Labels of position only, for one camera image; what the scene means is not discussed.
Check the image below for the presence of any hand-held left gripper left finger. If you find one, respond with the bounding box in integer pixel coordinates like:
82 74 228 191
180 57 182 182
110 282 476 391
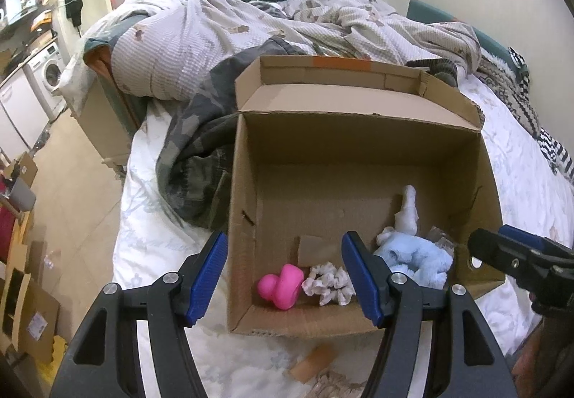
48 231 229 398

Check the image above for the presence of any cardboard box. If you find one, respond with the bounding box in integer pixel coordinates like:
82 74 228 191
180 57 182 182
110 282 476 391
225 55 507 338
2 151 39 210

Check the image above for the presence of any black white checkered cloth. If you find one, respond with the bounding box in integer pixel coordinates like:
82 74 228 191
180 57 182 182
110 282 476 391
507 46 530 85

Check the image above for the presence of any patterned knitted blanket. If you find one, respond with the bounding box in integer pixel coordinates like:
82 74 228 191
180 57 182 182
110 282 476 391
475 55 550 139

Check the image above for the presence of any black white striped cloth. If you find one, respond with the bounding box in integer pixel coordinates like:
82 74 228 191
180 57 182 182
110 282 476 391
537 127 574 181

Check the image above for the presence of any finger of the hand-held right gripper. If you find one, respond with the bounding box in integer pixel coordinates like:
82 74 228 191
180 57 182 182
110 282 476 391
500 224 574 256
467 228 541 289

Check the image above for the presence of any teal cushion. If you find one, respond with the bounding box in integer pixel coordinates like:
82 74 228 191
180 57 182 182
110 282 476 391
406 0 512 60

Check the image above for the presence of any red and yellow rack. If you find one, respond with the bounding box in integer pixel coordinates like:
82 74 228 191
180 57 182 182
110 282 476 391
0 194 34 264

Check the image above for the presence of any white ruffled scrunchie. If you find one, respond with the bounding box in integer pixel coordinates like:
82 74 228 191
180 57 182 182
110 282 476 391
301 261 357 307

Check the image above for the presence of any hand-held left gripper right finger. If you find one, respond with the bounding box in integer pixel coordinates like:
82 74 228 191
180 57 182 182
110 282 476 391
342 231 524 398

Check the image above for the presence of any white washing machine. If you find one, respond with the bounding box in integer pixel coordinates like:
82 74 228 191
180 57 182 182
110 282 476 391
24 44 68 121

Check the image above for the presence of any white sock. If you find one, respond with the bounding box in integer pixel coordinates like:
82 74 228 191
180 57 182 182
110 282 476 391
394 185 420 234

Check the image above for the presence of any cardboard box on floor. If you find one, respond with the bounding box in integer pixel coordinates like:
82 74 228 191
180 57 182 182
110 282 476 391
2 151 39 210

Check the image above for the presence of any light blue fluffy cloth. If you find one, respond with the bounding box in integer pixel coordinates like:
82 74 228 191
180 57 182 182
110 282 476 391
374 228 456 289

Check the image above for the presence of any striped bear print quilt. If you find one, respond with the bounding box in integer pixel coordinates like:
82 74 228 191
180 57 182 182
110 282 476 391
58 0 483 103

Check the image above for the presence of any white floor cabinet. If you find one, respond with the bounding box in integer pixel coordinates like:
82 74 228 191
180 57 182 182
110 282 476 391
0 66 48 150

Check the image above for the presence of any flat cardboard sheet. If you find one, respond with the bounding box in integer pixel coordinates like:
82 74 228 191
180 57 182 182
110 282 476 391
0 273 61 363

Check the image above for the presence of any camouflage garment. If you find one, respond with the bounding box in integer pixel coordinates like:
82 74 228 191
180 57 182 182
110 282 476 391
155 36 306 231

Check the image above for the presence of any wooden bedside cabinet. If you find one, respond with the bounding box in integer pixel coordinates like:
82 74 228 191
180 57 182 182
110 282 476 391
76 84 146 166

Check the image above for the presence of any small tan block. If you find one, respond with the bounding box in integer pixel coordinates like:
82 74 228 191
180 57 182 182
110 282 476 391
289 342 338 383

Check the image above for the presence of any black hanging garment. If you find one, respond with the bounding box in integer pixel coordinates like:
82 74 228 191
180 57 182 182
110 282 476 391
64 0 85 28

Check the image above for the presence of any pink rubber duck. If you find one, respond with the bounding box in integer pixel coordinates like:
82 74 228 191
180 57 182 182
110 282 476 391
257 264 306 313

